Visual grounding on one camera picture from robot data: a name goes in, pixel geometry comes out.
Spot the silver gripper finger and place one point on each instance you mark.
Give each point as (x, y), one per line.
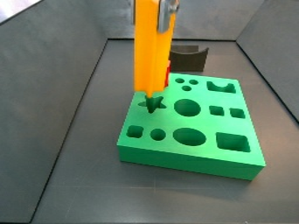
(168, 7)

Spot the yellow star-profile bar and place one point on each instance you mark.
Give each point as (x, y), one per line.
(152, 47)

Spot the black curved fixture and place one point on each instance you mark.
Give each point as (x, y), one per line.
(187, 58)

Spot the green foam shape board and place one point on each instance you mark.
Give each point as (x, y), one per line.
(199, 132)

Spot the red hexagonal peg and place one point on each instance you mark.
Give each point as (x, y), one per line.
(167, 74)

